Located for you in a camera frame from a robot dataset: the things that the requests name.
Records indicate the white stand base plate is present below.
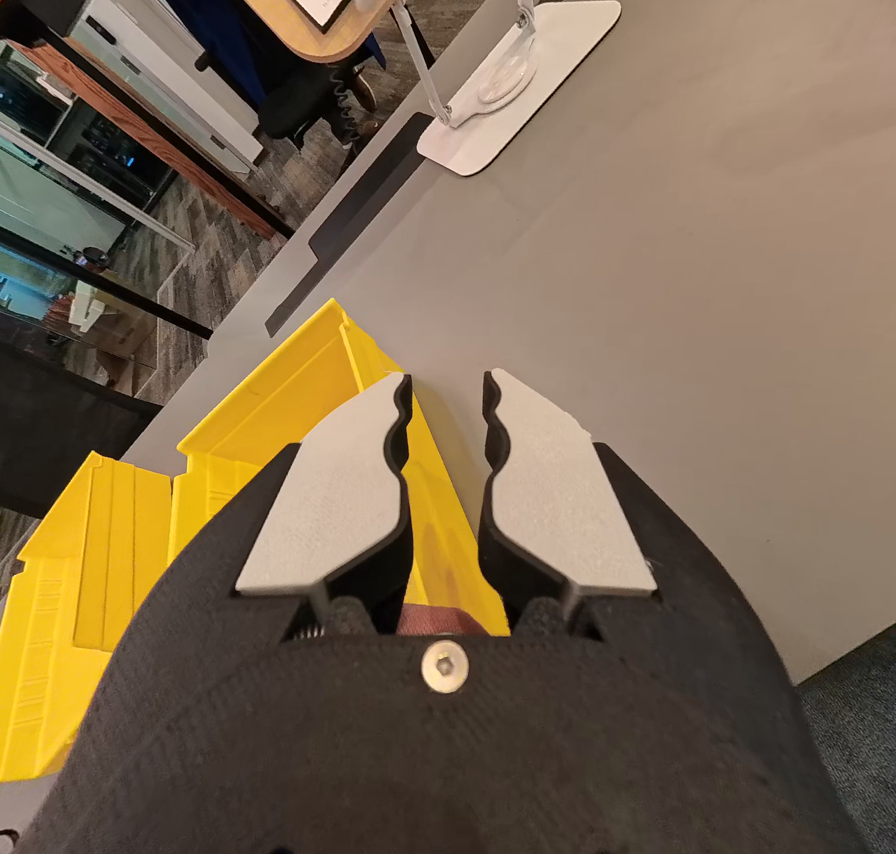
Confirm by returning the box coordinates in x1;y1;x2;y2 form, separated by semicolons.
417;0;623;177

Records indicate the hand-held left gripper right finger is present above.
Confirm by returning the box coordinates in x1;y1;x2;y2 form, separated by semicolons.
479;368;659;634

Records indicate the yellow plastic bin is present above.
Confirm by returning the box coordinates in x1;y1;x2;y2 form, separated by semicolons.
168;298;512;638
0;450;174;783

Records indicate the black mesh office chair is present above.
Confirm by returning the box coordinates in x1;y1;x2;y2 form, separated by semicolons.
0;345;163;519

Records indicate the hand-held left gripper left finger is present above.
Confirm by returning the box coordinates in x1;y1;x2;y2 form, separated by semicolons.
234;371;415;636

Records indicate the wooden instruction board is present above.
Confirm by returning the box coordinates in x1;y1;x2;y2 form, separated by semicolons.
205;0;429;65

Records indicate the black swivel office chair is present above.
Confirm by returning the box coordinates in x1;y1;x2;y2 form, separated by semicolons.
254;61;338;146

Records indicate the blue jacket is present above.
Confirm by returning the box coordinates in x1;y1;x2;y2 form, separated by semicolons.
150;0;386;109

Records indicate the white low cabinet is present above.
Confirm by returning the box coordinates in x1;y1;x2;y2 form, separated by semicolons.
66;0;266;177

